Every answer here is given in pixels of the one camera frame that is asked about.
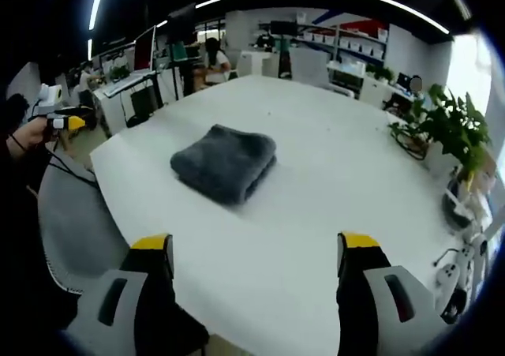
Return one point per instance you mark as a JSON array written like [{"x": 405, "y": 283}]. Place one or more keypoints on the grey towel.
[{"x": 225, "y": 162}]

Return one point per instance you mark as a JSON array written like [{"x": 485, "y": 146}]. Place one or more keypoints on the person's left hand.
[{"x": 31, "y": 135}]

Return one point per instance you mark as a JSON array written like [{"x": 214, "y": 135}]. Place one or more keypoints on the white office desk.
[{"x": 114, "y": 99}]

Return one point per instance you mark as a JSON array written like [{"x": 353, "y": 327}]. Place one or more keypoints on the small green desk plant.
[{"x": 119, "y": 72}]

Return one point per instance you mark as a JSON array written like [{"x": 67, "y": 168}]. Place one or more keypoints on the white chair base with wheels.
[{"x": 461, "y": 269}]

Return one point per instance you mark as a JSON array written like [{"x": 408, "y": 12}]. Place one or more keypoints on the black computer tower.
[{"x": 144, "y": 101}]

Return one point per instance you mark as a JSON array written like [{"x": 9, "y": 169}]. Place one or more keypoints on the grey mesh office chair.
[{"x": 79, "y": 222}]

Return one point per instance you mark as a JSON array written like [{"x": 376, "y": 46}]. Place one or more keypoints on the white-backed computer monitor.
[{"x": 144, "y": 50}]

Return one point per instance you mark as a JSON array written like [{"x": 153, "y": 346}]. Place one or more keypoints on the short ceiling light strip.
[{"x": 96, "y": 4}]

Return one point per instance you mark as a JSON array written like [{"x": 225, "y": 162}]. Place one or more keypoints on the person's dark clothing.
[{"x": 19, "y": 233}]

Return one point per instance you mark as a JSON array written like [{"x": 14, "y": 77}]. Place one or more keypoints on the green potted plant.
[{"x": 450, "y": 127}]

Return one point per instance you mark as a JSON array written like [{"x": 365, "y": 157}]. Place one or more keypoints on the white cabinet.
[{"x": 254, "y": 64}]

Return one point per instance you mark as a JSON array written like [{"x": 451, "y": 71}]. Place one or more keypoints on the small black monitor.
[{"x": 403, "y": 81}]

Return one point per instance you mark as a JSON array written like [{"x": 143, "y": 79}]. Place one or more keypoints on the shelf with white bins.
[{"x": 347, "y": 40}]

